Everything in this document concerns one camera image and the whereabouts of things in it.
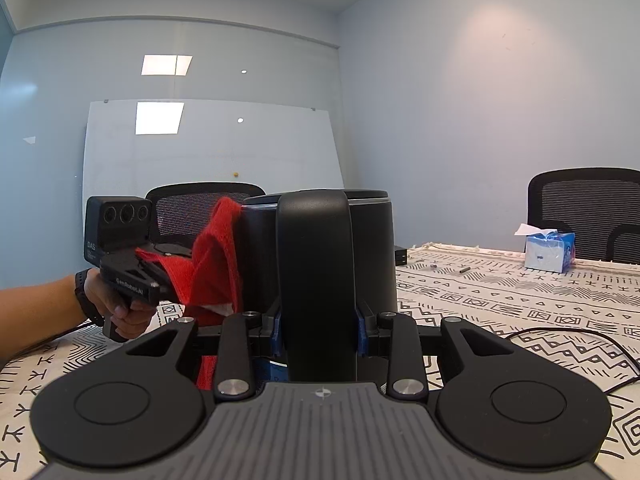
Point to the person left hand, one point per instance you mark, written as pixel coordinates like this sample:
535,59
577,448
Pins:
130,321

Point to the person left forearm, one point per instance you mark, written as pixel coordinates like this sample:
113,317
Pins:
32,314

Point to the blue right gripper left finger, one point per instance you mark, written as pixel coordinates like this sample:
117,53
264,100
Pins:
273,367

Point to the red microfiber cloth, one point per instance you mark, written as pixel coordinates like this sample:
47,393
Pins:
207,284

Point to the blue tissue box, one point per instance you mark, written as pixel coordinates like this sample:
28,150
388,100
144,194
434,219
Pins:
547,250

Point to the small black adapter box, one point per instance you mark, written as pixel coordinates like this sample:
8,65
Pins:
401,256

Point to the black wristwatch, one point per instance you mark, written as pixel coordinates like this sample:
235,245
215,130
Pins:
88,307

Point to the black mesh chair by whiteboard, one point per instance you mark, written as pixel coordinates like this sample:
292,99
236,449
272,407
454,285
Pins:
181,211

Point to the black mesh chair middle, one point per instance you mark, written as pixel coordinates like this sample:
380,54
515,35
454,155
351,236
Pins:
600,205

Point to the black electric kettle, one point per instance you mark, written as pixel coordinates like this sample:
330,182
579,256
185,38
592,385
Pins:
324,259

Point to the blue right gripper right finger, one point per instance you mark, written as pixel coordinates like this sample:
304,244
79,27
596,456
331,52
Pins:
365,327

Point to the patterned white tablecloth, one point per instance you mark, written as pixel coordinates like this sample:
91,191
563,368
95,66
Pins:
586,320

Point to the white whiteboard on stand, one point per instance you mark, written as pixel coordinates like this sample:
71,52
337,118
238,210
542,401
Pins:
135,145

